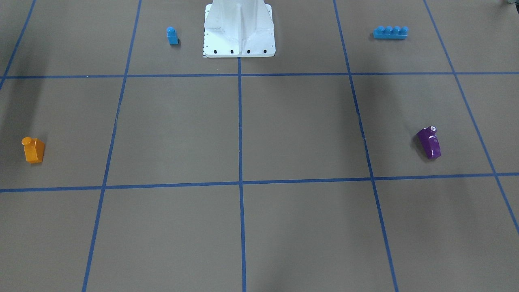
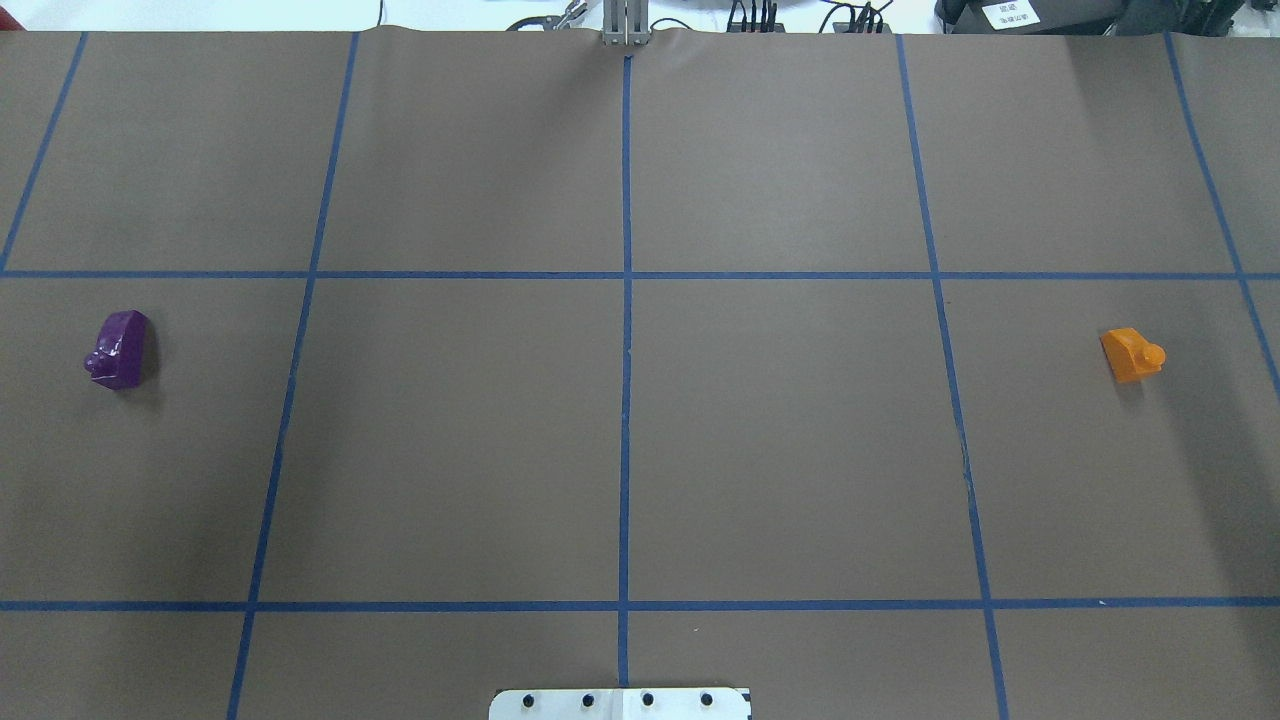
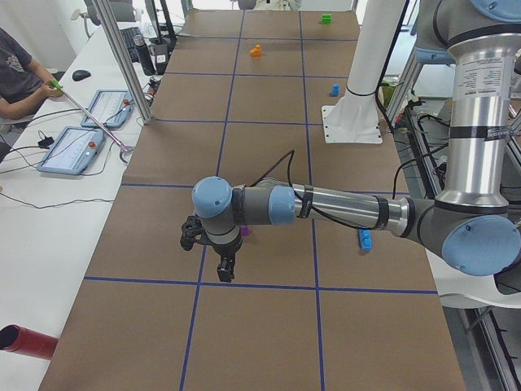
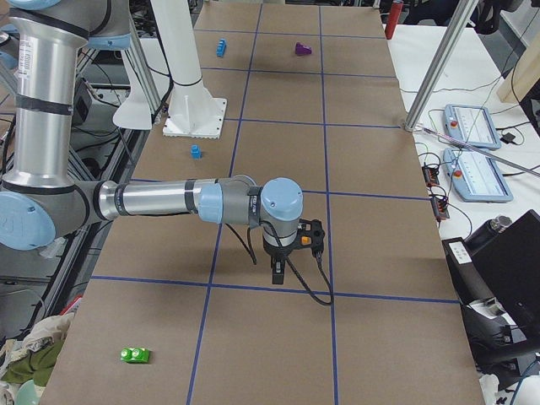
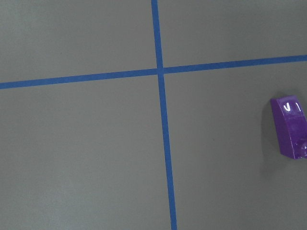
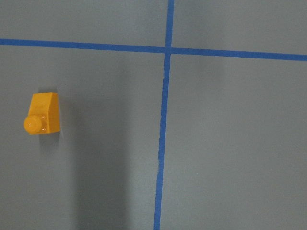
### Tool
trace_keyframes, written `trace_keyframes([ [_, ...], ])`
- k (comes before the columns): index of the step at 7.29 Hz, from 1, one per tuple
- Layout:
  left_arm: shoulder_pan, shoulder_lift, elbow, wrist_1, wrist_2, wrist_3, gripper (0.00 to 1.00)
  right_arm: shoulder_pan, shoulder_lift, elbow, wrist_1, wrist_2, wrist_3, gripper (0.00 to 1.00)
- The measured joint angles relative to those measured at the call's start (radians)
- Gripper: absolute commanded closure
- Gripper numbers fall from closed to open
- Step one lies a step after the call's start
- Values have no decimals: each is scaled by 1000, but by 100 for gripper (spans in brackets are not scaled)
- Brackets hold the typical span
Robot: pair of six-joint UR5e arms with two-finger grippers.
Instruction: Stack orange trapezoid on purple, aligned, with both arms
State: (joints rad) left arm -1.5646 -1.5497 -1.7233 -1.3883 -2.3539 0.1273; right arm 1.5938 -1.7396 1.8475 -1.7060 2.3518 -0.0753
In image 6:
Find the orange trapezoid block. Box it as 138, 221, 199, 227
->
24, 92, 60, 135

